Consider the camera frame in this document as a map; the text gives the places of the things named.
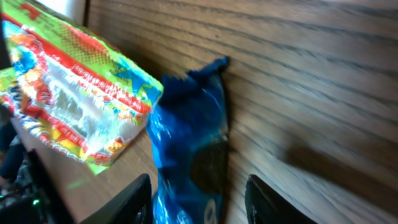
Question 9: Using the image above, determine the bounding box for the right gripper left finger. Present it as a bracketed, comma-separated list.
[81, 174, 152, 224]

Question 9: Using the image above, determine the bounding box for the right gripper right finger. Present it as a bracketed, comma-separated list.
[244, 174, 316, 224]

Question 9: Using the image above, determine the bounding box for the blue Oreo cookie pack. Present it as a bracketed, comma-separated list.
[146, 57, 229, 223]

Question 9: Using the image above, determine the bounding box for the green Haribo candy bag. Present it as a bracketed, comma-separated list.
[1, 0, 164, 174]

